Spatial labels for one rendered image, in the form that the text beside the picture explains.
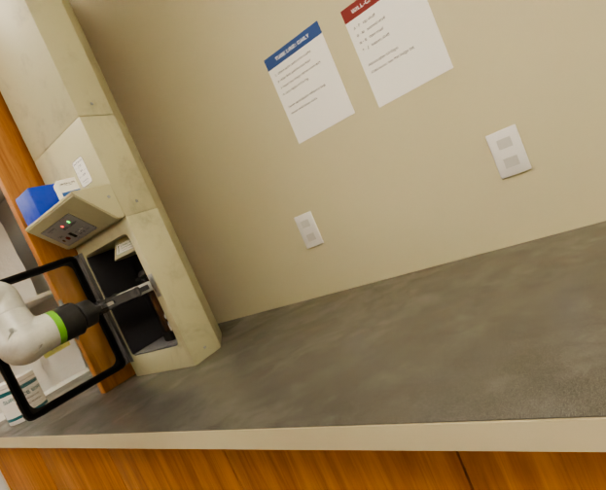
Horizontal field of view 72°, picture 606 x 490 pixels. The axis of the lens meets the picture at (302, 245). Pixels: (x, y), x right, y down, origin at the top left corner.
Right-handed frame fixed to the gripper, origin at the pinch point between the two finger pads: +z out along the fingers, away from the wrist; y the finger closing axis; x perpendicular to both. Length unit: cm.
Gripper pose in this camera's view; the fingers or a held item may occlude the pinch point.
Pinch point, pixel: (141, 289)
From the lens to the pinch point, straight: 140.5
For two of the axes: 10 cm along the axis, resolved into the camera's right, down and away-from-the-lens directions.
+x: 3.9, 9.2, 0.7
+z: 5.4, -3.0, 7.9
